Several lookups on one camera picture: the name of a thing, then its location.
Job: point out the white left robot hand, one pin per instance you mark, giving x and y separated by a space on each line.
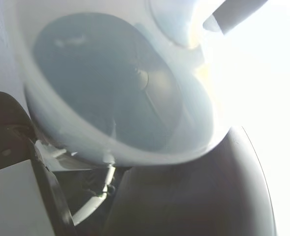
184 201

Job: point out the large clear plastic syringe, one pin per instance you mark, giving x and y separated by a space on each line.
98 86

